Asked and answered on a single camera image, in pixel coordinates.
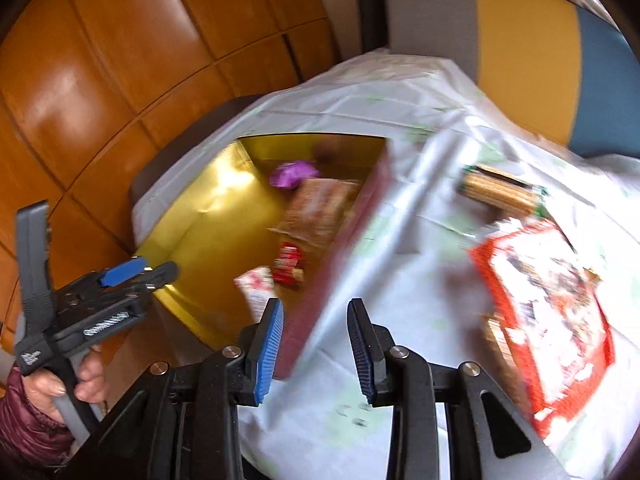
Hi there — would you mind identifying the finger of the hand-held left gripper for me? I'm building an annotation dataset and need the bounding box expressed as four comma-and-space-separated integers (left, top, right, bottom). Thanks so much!
127, 261, 180, 293
97, 256, 149, 287

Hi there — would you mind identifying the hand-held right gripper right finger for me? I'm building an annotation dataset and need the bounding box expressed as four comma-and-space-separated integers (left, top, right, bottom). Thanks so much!
347, 297, 571, 480

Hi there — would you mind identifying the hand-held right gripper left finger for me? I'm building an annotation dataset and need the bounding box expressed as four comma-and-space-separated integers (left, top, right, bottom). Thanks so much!
65, 297, 285, 480

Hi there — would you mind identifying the gold lined red box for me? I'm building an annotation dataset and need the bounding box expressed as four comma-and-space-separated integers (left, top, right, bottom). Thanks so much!
131, 132, 396, 382

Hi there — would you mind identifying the clear rice cracker packet front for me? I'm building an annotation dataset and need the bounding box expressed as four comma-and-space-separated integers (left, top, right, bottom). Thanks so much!
470, 219, 616, 421

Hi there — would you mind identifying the person's left forearm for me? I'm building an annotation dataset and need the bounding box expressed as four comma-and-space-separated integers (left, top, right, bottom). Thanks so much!
0, 367, 76, 478

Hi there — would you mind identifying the person's left hand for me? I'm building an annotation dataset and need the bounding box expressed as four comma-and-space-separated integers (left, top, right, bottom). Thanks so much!
22, 344, 110, 426

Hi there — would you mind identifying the pink white snack packet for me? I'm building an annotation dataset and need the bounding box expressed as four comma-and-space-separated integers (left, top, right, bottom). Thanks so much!
234, 266, 278, 318

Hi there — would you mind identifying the small red candy packet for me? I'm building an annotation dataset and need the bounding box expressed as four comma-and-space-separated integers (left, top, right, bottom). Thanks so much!
272, 242, 307, 288

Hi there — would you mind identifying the clear brown snack packet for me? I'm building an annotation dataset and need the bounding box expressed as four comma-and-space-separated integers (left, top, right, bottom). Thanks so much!
270, 177, 363, 256

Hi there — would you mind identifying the purple snack packet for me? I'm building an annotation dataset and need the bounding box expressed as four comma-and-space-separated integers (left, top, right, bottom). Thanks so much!
269, 160, 317, 190

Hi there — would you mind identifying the biscuit stick packet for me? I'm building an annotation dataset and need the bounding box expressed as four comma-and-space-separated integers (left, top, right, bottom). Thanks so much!
457, 164, 551, 218

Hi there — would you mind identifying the pale printed tablecloth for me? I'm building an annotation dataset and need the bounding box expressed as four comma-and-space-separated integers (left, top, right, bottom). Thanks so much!
131, 49, 640, 480

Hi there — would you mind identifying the black post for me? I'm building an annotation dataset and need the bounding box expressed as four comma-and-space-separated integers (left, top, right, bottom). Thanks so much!
352, 0, 392, 53

